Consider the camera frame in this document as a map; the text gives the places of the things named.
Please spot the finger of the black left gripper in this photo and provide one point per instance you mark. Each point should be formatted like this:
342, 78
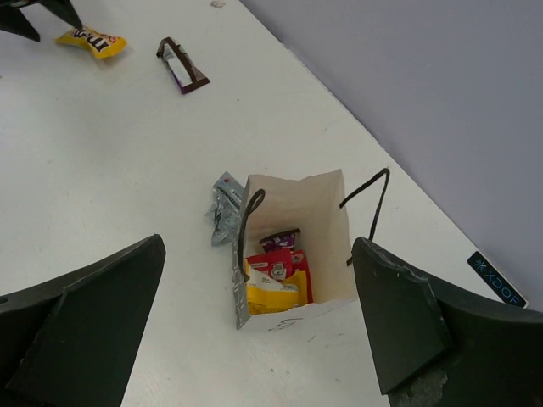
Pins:
64, 10
14, 22

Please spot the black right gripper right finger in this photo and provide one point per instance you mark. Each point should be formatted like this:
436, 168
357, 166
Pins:
436, 344

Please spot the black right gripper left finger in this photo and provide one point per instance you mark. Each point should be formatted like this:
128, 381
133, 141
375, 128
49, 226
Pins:
73, 340

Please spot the large yellow M&M packet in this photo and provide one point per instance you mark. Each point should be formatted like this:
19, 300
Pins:
100, 45

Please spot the red snack packet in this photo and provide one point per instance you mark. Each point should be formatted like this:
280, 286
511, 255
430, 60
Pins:
280, 265

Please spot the small yellow M&M packet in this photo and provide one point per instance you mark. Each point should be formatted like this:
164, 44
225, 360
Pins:
266, 295

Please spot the grey blue snack packet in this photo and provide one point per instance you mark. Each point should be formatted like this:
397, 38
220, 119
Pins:
227, 196

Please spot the purple snack packet in bag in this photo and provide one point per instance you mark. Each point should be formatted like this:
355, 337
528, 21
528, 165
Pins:
280, 240

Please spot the brown paper coffee bag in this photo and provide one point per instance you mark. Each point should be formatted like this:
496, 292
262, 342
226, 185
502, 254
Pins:
317, 206

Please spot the blue label right corner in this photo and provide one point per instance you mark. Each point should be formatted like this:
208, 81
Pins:
507, 293

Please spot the brown chocolate bar wrapper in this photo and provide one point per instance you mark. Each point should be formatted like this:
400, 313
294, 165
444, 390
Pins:
185, 74

